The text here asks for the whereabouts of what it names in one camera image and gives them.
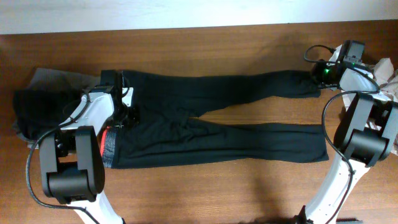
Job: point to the folded black garment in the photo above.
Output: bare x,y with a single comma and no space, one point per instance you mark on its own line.
38,111

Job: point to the folded grey garment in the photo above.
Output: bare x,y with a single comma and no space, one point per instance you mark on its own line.
57,80

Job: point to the crumpled beige garment pile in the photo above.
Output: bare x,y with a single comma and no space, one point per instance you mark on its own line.
382,73

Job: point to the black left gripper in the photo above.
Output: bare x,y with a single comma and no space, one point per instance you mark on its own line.
131,113

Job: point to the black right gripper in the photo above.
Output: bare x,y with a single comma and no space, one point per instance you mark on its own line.
318,66

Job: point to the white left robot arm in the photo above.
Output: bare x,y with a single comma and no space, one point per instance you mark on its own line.
71,165

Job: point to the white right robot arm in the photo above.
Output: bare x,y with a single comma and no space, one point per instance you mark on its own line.
364,137

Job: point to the black leggings with red waistband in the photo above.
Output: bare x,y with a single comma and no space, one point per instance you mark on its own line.
168,130

